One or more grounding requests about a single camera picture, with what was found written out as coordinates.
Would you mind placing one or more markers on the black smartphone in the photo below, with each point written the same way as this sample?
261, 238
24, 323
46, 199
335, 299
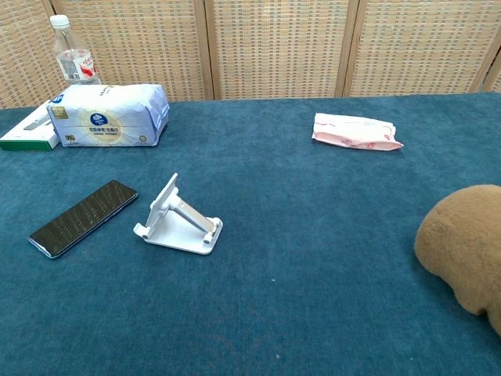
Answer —
82, 219

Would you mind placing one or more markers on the white folding phone stand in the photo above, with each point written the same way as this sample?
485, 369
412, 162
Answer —
176, 235

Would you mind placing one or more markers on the blue table cloth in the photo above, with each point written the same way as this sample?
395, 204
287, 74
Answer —
274, 293

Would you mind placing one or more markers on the pink tissue pack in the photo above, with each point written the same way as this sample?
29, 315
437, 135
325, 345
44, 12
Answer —
352, 131

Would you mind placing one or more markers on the woven bamboo folding screen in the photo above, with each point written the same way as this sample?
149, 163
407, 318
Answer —
274, 47

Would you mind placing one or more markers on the white blue tissue pack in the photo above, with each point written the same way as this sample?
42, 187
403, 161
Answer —
109, 117

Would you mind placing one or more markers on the brown plush toy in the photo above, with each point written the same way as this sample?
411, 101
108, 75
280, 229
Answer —
462, 243

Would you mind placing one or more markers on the clear plastic water bottle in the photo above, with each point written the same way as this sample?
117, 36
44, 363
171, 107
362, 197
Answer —
74, 58

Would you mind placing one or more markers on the white green cardboard box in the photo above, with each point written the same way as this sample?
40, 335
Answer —
23, 138

